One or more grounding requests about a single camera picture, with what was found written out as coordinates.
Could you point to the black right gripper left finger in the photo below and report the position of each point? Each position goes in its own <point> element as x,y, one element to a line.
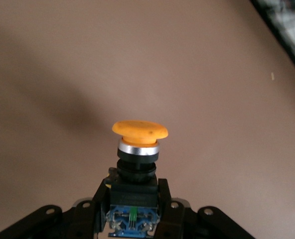
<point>87,219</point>

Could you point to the tiny pale debris speck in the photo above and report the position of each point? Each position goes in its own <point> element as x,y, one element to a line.
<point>272,76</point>

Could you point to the orange mushroom push button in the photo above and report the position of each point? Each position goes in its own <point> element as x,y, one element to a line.
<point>140,129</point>

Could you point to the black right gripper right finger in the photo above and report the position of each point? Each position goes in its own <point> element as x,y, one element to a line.
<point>171,219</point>

